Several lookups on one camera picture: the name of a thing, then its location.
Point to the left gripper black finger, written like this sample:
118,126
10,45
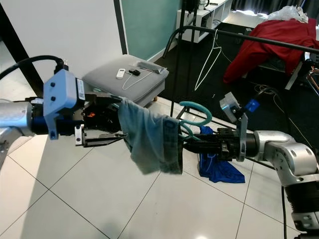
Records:
112,100
104,138

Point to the teal plastic hanger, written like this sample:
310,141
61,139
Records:
210,115

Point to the light blue jeans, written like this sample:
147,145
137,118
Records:
149,139

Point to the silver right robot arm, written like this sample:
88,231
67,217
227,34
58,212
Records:
279,149

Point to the blue crumpled cloth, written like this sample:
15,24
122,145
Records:
222,169

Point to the small white remote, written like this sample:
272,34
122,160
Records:
121,73

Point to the small black device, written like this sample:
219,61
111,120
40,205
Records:
133,72

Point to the grey ottoman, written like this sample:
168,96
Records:
149,89

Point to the long grey remote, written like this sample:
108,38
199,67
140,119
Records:
150,66

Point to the red garment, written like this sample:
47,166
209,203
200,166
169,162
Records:
264,55

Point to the black metal clothes rack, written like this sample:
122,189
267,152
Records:
229,34

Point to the white low shelf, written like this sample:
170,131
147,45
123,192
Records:
209,17

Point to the white plastic bag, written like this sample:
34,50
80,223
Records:
286,14

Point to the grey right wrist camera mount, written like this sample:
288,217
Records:
229,104

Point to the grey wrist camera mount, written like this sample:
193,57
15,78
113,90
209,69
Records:
62,92
229,104

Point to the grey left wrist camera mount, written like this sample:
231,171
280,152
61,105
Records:
62,92

